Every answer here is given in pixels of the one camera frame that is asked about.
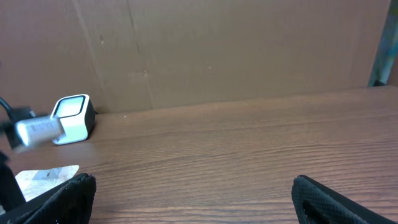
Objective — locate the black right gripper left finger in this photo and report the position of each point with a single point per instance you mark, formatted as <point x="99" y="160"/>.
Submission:
<point x="69" y="203"/>

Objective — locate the brown cardboard backboard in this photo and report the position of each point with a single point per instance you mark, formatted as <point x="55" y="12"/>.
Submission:
<point x="142" y="55"/>

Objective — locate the white barcode scanner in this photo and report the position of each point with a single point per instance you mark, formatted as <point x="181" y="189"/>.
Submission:
<point x="77" y="116"/>

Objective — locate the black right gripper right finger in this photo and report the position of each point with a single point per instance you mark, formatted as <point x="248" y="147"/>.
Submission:
<point x="315" y="203"/>

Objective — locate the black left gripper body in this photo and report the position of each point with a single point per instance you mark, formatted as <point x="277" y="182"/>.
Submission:
<point x="8" y="127"/>

